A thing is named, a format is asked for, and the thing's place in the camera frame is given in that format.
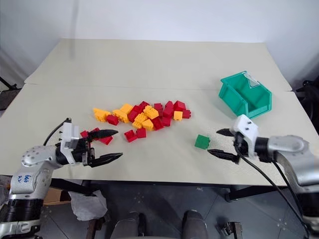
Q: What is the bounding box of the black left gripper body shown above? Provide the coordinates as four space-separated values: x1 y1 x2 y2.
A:
71 137 96 167

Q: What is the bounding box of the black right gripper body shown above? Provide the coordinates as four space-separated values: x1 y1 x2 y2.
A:
232 132 251 160

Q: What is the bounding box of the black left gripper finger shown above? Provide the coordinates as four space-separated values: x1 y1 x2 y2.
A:
87 129 119 140
90 152 124 168

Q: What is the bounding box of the green toy block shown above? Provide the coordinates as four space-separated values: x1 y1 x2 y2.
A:
194 134 211 150

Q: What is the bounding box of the teal plastic bin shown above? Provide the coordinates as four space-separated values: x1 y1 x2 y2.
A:
218 71 273 120

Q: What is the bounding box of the white plastic bag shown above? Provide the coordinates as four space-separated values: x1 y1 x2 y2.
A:
68 190 108 222

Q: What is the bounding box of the brown cardboard box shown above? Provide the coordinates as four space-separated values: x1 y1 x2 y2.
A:
43 187 72 206

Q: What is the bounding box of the clear plastic label holder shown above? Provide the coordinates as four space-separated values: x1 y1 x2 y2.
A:
245 72 261 89

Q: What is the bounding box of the dark rounded shape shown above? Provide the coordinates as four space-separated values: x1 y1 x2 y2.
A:
112 211 148 239
181 210 209 239

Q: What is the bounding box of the black equipment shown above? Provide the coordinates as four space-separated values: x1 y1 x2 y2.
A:
295 78 319 120

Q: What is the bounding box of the black stand base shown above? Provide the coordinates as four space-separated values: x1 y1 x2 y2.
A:
0 76 23 111

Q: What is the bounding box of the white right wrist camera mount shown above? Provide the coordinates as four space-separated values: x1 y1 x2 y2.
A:
230 114 259 158

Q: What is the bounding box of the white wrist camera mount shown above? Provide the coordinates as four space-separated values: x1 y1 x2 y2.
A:
230 114 259 158
59 121 81 165

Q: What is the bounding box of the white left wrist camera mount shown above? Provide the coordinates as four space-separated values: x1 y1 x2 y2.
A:
59 121 81 165

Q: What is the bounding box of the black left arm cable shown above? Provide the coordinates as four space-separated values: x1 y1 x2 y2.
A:
43 117 73 146

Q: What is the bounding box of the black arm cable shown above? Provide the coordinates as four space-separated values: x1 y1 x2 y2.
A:
272 159 305 217
235 145 311 239
43 117 73 146

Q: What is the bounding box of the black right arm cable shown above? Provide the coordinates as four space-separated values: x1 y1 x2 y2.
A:
272 159 305 217
235 145 311 239

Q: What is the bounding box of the black table frame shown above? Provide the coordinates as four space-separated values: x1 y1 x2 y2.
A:
49 178 288 203

